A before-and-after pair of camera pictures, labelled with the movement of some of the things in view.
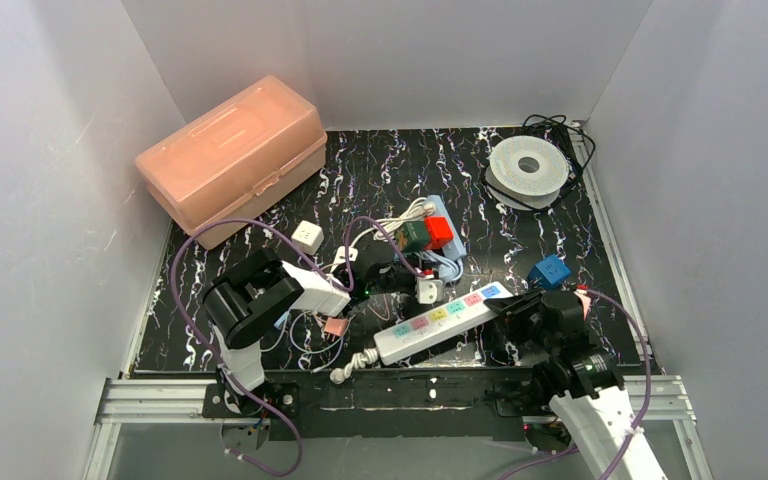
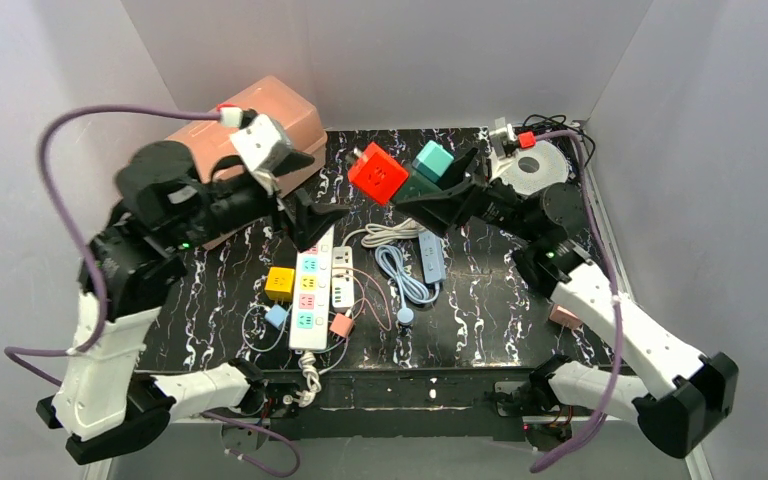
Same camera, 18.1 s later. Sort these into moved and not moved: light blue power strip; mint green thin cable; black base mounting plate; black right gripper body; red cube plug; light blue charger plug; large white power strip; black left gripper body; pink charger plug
Moved: red cube plug; mint green thin cable; light blue power strip; black left gripper body; black right gripper body; large white power strip
Not moved: light blue charger plug; pink charger plug; black base mounting plate
